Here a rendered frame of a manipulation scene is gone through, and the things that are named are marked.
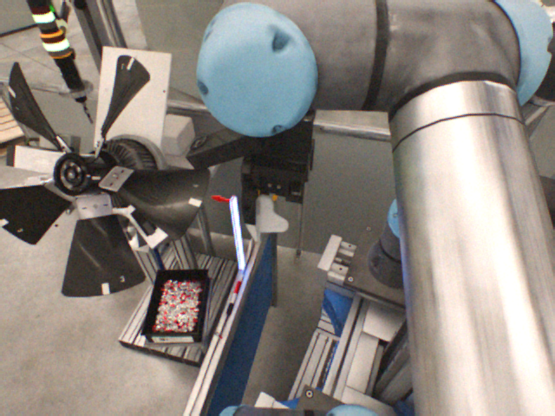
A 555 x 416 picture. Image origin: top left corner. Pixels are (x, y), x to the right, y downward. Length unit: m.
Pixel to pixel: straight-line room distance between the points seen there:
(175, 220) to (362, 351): 0.59
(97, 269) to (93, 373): 1.08
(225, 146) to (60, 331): 2.00
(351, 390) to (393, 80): 0.79
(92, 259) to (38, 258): 1.61
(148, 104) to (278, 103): 1.08
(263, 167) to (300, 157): 0.05
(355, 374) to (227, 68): 0.83
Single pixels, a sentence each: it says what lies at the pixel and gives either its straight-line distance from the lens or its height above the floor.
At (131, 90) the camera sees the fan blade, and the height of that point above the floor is 1.40.
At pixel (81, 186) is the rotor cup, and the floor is 1.20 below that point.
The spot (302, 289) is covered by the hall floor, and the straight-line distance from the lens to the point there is 2.11.
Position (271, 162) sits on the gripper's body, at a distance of 0.41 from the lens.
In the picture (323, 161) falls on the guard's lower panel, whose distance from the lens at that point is 1.65.
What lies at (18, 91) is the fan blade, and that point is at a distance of 1.25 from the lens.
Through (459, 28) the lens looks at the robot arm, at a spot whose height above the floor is 1.76.
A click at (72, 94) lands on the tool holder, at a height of 1.46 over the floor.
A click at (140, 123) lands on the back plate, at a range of 1.29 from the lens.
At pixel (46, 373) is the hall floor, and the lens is 2.25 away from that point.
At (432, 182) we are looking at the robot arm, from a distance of 0.19.
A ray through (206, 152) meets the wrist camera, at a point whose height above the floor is 1.57.
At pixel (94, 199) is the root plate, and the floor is 1.13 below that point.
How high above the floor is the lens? 1.83
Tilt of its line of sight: 46 degrees down
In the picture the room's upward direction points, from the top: straight up
